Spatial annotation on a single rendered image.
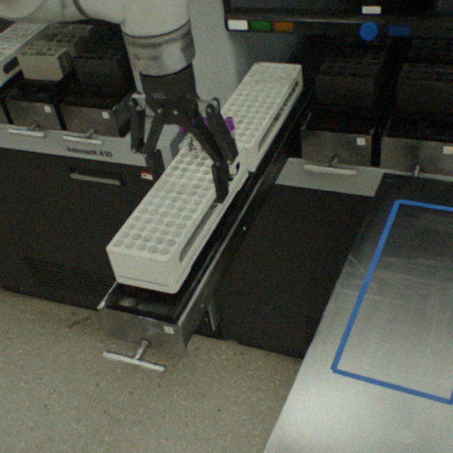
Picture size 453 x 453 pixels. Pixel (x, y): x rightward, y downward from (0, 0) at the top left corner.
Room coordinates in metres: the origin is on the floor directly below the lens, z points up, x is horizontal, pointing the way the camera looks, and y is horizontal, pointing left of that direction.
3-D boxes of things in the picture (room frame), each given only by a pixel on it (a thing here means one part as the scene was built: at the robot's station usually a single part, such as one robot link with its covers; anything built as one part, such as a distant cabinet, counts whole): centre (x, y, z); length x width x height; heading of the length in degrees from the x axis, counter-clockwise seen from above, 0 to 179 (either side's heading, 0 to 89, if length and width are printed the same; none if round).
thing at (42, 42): (1.48, 0.32, 0.85); 0.12 x 0.02 x 0.06; 61
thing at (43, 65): (1.42, 0.35, 0.85); 0.12 x 0.02 x 0.06; 62
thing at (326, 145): (1.29, -0.38, 0.78); 0.73 x 0.14 x 0.09; 151
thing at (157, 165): (0.85, 0.09, 0.90); 0.03 x 0.01 x 0.07; 151
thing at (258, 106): (1.08, -0.09, 0.83); 0.30 x 0.10 x 0.06; 151
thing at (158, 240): (0.80, 0.06, 0.86); 0.30 x 0.10 x 0.06; 151
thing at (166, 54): (0.83, 0.04, 1.12); 0.09 x 0.09 x 0.06
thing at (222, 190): (0.80, 0.00, 0.90); 0.03 x 0.01 x 0.07; 151
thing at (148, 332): (0.92, 0.00, 0.78); 0.73 x 0.14 x 0.09; 151
